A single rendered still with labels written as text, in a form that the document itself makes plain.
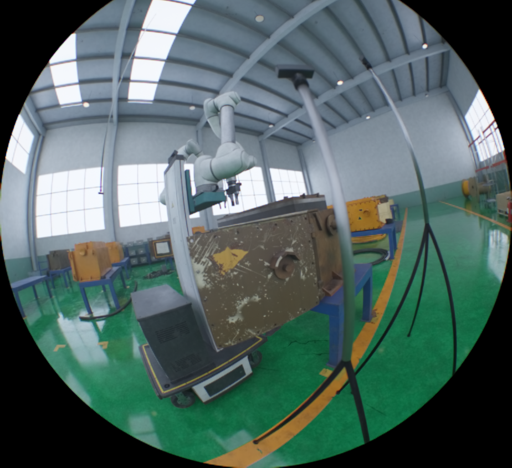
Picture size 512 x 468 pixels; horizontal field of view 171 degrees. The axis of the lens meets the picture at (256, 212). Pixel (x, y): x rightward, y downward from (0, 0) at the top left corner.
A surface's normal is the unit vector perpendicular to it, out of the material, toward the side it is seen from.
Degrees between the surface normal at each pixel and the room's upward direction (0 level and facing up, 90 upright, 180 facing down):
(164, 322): 90
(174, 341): 90
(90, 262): 90
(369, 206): 90
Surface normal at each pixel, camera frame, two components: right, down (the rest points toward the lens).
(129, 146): 0.61, -0.16
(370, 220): -0.78, 0.11
